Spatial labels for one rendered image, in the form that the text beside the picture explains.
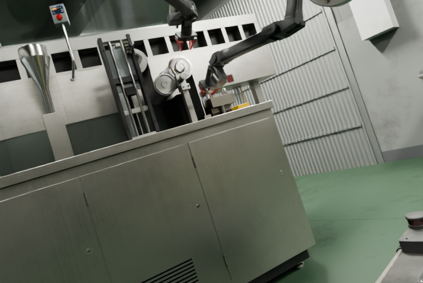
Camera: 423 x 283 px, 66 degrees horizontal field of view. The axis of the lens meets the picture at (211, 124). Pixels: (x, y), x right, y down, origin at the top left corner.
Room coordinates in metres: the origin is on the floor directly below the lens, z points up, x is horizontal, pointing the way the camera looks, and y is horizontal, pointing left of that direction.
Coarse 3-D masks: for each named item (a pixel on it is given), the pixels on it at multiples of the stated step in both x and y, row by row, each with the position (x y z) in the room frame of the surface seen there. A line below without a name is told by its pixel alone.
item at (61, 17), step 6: (54, 6) 1.63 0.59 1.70; (60, 6) 1.64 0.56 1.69; (54, 12) 1.63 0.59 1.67; (60, 12) 1.64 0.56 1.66; (66, 12) 1.68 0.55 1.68; (54, 18) 1.63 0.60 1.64; (60, 18) 1.62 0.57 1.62; (66, 18) 1.64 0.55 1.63; (60, 24) 1.65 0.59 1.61; (66, 24) 1.67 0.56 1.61
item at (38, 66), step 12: (24, 60) 1.59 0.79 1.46; (36, 60) 1.60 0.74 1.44; (48, 60) 1.66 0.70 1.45; (36, 72) 1.61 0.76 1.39; (48, 72) 1.66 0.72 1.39; (48, 96) 1.64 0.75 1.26; (48, 108) 1.63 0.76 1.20; (48, 120) 1.60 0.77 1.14; (60, 120) 1.63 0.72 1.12; (48, 132) 1.60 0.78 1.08; (60, 132) 1.62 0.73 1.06; (60, 144) 1.61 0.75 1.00; (60, 156) 1.61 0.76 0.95; (72, 156) 1.63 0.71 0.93
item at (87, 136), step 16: (160, 112) 2.12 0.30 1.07; (80, 128) 1.91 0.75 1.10; (96, 128) 1.95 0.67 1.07; (112, 128) 1.98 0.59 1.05; (144, 128) 2.06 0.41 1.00; (160, 128) 2.10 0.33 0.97; (16, 144) 1.77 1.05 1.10; (32, 144) 1.80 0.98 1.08; (48, 144) 1.83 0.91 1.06; (80, 144) 1.90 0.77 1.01; (96, 144) 1.93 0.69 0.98; (112, 144) 1.97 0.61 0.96; (16, 160) 1.76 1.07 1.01; (32, 160) 1.79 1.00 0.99; (48, 160) 1.82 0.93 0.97
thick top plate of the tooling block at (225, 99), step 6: (216, 96) 1.89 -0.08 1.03; (222, 96) 1.90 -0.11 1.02; (228, 96) 1.92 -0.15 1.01; (234, 96) 1.94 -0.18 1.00; (210, 102) 1.88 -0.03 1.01; (216, 102) 1.88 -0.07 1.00; (222, 102) 1.90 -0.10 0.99; (228, 102) 1.92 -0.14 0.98; (234, 102) 1.94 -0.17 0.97; (210, 108) 1.90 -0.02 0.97
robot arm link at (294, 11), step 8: (288, 0) 1.26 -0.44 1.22; (296, 0) 1.24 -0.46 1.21; (288, 8) 1.27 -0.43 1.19; (296, 8) 1.24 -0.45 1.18; (288, 16) 1.26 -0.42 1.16; (296, 16) 1.25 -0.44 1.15; (280, 24) 1.28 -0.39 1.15; (288, 24) 1.26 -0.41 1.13; (296, 24) 1.25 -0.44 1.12; (304, 24) 1.28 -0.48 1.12; (280, 32) 1.29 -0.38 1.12; (288, 32) 1.31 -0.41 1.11
